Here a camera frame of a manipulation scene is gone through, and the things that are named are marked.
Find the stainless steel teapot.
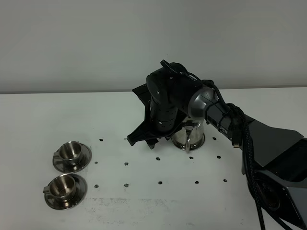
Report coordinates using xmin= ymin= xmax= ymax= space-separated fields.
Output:
xmin=171 ymin=118 xmax=205 ymax=153

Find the near stainless steel teacup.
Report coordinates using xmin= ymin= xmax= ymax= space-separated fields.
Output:
xmin=43 ymin=174 xmax=76 ymax=200

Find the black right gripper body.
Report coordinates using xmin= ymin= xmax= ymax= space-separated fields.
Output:
xmin=131 ymin=83 xmax=187 ymax=142

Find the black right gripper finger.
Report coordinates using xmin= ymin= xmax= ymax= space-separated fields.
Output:
xmin=127 ymin=121 xmax=150 ymax=146
xmin=146 ymin=138 xmax=158 ymax=150

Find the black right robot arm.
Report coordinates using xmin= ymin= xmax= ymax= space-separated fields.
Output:
xmin=127 ymin=60 xmax=307 ymax=230

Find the far stainless steel teacup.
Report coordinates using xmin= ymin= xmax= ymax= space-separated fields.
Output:
xmin=53 ymin=141 xmax=83 ymax=166

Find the stainless steel teacup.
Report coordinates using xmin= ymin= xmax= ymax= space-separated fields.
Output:
xmin=43 ymin=174 xmax=76 ymax=200
xmin=53 ymin=141 xmax=83 ymax=166

